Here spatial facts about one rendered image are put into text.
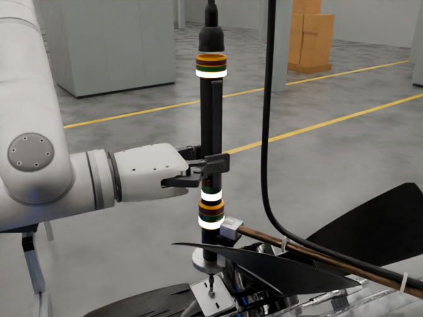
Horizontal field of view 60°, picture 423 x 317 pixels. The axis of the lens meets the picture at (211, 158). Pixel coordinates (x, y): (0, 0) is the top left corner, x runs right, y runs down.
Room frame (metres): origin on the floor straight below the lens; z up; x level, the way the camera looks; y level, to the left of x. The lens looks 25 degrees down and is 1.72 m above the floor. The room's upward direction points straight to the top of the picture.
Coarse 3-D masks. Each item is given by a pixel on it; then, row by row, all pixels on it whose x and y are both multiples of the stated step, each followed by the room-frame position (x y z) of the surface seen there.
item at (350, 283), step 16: (224, 256) 0.45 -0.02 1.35; (240, 256) 0.37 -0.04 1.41; (256, 256) 0.34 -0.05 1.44; (272, 256) 0.33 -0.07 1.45; (256, 272) 0.46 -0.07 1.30; (272, 272) 0.40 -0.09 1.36; (288, 272) 0.37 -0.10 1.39; (304, 272) 0.34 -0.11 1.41; (320, 272) 0.33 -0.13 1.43; (288, 288) 0.43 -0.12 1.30; (304, 288) 0.39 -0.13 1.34; (320, 288) 0.36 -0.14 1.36; (336, 288) 0.35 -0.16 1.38
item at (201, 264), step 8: (224, 224) 0.50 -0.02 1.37; (240, 224) 0.51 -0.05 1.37; (224, 232) 0.50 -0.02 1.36; (232, 232) 0.49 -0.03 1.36; (216, 240) 0.50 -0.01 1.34; (224, 240) 0.49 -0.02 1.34; (232, 240) 0.49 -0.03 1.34; (200, 248) 0.55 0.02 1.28; (192, 256) 0.53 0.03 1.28; (200, 256) 0.53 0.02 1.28; (200, 264) 0.51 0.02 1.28; (208, 264) 0.51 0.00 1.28; (216, 264) 0.51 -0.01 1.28; (224, 264) 0.50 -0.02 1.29; (208, 272) 0.50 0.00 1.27; (216, 272) 0.50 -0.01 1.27
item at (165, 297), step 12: (168, 288) 0.56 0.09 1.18; (180, 288) 0.55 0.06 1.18; (120, 300) 0.56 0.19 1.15; (132, 300) 0.54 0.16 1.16; (144, 300) 0.53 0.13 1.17; (156, 300) 0.52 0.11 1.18; (168, 300) 0.52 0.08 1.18; (180, 300) 0.52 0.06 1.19; (192, 300) 0.51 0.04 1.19; (96, 312) 0.53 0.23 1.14; (108, 312) 0.52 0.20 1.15; (120, 312) 0.51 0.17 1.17; (132, 312) 0.50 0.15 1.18; (144, 312) 0.49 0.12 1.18; (156, 312) 0.49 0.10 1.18; (168, 312) 0.49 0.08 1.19; (180, 312) 0.49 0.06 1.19; (192, 312) 0.48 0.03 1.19
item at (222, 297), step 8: (216, 280) 0.57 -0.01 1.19; (192, 288) 0.55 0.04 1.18; (200, 288) 0.55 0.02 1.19; (208, 288) 0.55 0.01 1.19; (216, 288) 0.55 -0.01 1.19; (224, 288) 0.54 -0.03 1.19; (200, 296) 0.53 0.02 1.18; (208, 296) 0.53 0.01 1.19; (216, 296) 0.53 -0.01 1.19; (224, 296) 0.52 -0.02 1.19; (200, 304) 0.51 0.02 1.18; (208, 304) 0.51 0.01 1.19; (224, 304) 0.50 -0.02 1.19; (232, 304) 0.50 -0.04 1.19; (208, 312) 0.49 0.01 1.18; (216, 312) 0.49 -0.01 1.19
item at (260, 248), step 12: (264, 252) 0.57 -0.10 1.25; (228, 276) 0.55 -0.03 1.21; (240, 276) 0.54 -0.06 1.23; (228, 288) 0.54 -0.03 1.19; (240, 288) 0.52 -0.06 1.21; (252, 288) 0.52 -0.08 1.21; (240, 300) 0.53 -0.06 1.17; (252, 300) 0.52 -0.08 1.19; (264, 300) 0.51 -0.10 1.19; (276, 300) 0.50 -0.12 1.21; (288, 300) 0.50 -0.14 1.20; (240, 312) 0.49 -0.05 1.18; (252, 312) 0.48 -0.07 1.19; (264, 312) 0.48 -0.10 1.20
